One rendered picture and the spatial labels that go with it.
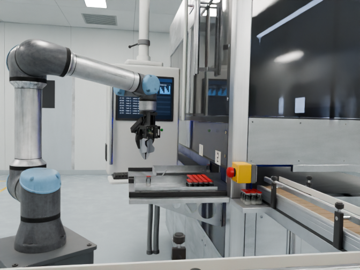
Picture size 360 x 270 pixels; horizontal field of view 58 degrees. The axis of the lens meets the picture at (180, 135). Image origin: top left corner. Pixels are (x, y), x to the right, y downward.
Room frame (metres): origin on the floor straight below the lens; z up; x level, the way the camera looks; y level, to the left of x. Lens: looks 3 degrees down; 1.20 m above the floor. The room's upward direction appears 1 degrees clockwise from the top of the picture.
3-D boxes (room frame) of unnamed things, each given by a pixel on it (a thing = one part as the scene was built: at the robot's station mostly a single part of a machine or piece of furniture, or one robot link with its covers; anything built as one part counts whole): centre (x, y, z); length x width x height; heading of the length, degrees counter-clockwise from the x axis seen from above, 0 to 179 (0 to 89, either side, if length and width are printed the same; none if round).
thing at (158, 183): (1.44, 0.03, 0.90); 0.34 x 0.26 x 0.04; 99
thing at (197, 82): (2.00, -0.10, 1.51); 0.47 x 0.01 x 0.59; 9
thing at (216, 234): (2.32, -0.04, 0.73); 1.98 x 0.01 x 0.25; 9
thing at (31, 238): (1.01, 0.43, 0.84); 0.15 x 0.15 x 0.10
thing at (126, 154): (2.32, 0.27, 1.19); 0.50 x 0.19 x 0.78; 107
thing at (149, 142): (1.43, 0.13, 1.06); 0.06 x 0.03 x 0.09; 36
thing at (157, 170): (1.79, -0.03, 0.90); 0.34 x 0.26 x 0.04; 99
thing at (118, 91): (1.34, 0.21, 1.32); 0.11 x 0.11 x 0.08; 40
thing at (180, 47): (2.53, -0.01, 1.51); 0.49 x 0.01 x 0.59; 9
